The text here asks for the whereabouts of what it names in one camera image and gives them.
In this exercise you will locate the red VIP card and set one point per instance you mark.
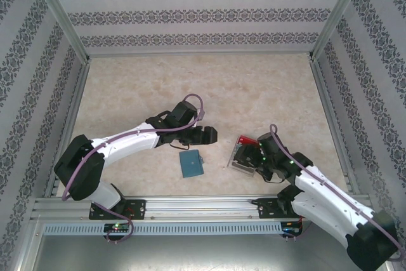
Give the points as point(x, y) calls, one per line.
point(249, 140)

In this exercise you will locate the clear acrylic card box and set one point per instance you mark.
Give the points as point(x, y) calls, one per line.
point(234, 163)

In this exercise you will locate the teal leather card holder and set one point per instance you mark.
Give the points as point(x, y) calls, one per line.
point(191, 163)

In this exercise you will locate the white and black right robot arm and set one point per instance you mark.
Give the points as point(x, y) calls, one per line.
point(320, 195)

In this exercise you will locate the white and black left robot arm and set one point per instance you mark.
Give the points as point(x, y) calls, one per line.
point(127, 142)

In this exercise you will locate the right controller circuit board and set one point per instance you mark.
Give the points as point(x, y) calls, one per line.
point(292, 228)

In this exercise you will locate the controller circuit board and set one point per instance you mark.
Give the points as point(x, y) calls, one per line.
point(292, 228)
point(117, 227)

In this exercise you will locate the grey metal panel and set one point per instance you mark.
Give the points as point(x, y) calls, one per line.
point(190, 255)

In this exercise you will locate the left controller circuit board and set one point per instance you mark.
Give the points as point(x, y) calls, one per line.
point(117, 227)

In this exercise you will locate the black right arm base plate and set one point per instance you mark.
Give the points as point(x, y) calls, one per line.
point(268, 209)

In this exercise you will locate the aluminium back rail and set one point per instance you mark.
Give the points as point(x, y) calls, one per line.
point(200, 54)

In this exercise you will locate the aluminium side rail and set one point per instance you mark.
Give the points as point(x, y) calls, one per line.
point(70, 125)
point(333, 125)

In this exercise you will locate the aluminium front rail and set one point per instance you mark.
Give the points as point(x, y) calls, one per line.
point(196, 207)

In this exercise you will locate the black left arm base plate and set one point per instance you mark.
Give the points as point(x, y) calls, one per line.
point(138, 209)

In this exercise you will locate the aluminium frame post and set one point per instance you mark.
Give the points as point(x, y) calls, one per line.
point(59, 14)
point(338, 14)

